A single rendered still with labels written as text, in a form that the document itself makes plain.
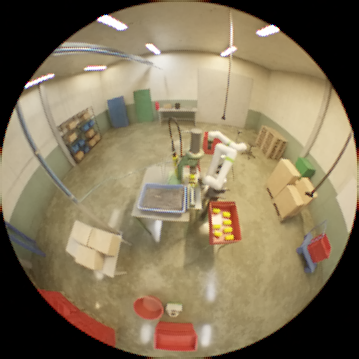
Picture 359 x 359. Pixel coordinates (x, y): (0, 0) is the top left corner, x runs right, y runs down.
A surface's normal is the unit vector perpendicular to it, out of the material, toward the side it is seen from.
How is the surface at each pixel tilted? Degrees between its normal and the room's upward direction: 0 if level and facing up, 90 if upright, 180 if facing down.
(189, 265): 0
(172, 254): 0
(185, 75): 90
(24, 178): 90
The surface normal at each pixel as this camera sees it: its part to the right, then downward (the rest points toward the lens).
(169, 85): -0.07, 0.74
